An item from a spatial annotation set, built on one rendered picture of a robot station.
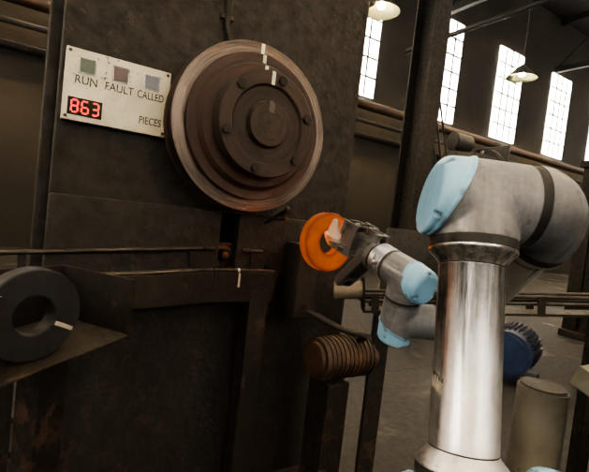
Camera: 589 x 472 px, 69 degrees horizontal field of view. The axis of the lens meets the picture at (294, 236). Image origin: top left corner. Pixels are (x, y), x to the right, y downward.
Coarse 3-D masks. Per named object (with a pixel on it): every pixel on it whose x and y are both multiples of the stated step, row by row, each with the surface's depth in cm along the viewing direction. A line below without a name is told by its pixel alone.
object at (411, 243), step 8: (392, 232) 377; (400, 232) 369; (408, 232) 364; (416, 232) 361; (392, 240) 376; (400, 240) 369; (408, 240) 364; (416, 240) 362; (424, 240) 360; (400, 248) 369; (408, 248) 364; (416, 248) 362; (424, 248) 360; (408, 256) 364; (416, 256) 362; (424, 256) 361; (432, 256) 361; (424, 264) 361; (432, 264) 362; (384, 288) 381
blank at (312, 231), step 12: (312, 216) 112; (324, 216) 110; (336, 216) 112; (312, 228) 108; (324, 228) 110; (300, 240) 110; (312, 240) 109; (312, 252) 109; (336, 252) 113; (312, 264) 110; (324, 264) 111; (336, 264) 114
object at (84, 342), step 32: (96, 288) 88; (128, 288) 85; (0, 320) 61; (32, 320) 87; (96, 320) 88; (128, 320) 85; (64, 352) 75; (0, 384) 62; (32, 384) 76; (64, 384) 80; (32, 416) 76; (32, 448) 76
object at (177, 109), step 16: (208, 48) 111; (224, 48) 113; (240, 48) 115; (256, 48) 118; (272, 48) 120; (192, 64) 109; (208, 64) 111; (288, 64) 123; (192, 80) 109; (304, 80) 127; (176, 96) 108; (176, 112) 108; (320, 112) 131; (176, 128) 108; (320, 128) 131; (176, 144) 109; (320, 144) 132; (192, 160) 111; (192, 176) 112; (304, 176) 130; (208, 192) 114; (224, 192) 117; (288, 192) 128; (240, 208) 120; (256, 208) 122; (272, 208) 125
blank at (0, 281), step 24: (0, 288) 65; (24, 288) 68; (48, 288) 71; (72, 288) 74; (48, 312) 73; (72, 312) 75; (0, 336) 66; (24, 336) 69; (48, 336) 72; (24, 360) 69
